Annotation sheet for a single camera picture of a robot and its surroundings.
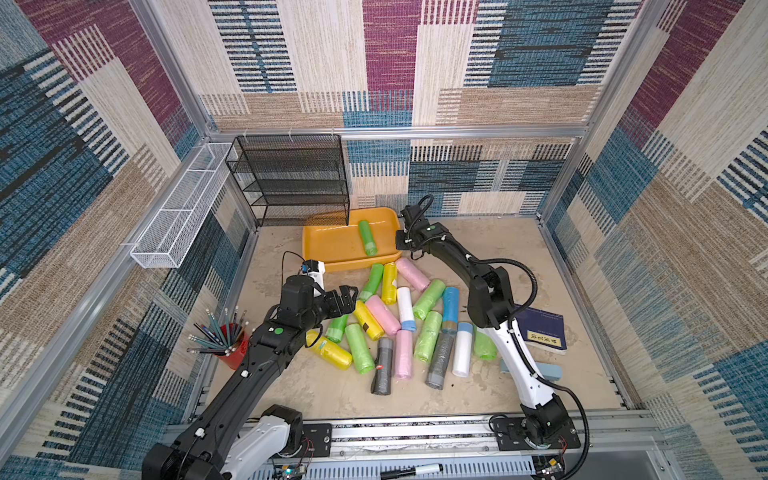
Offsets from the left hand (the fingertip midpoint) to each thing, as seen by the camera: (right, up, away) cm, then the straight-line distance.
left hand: (345, 292), depth 80 cm
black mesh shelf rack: (-23, +36, +29) cm, 51 cm away
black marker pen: (+18, -39, -10) cm, 44 cm away
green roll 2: (+6, 0, +20) cm, 21 cm away
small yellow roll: (+5, -10, +10) cm, 15 cm away
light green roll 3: (+23, -14, +7) cm, 28 cm away
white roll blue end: (+17, -8, +13) cm, 22 cm away
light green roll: (+37, -16, +4) cm, 41 cm away
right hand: (+18, +14, +29) cm, 37 cm away
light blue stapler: (+54, -21, +1) cm, 58 cm away
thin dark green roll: (+4, +14, +32) cm, 35 cm away
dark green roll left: (-4, -12, +9) cm, 16 cm away
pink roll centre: (+10, -9, +12) cm, 18 cm away
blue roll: (+30, -7, +14) cm, 34 cm away
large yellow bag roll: (-4, -17, +4) cm, 18 cm away
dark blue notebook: (+58, -13, +11) cm, 60 cm away
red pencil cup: (-31, -13, +2) cm, 34 cm away
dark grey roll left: (+9, -24, 0) cm, 26 cm away
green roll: (+3, -17, +5) cm, 18 cm away
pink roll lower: (+16, -18, +5) cm, 24 cm away
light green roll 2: (+24, -4, +15) cm, 29 cm away
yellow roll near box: (+12, -2, +17) cm, 21 cm away
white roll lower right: (+32, -17, +5) cm, 37 cm away
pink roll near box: (+19, +2, +21) cm, 28 cm away
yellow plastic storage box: (-6, +12, +32) cm, 35 cm away
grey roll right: (+25, -21, +3) cm, 32 cm away
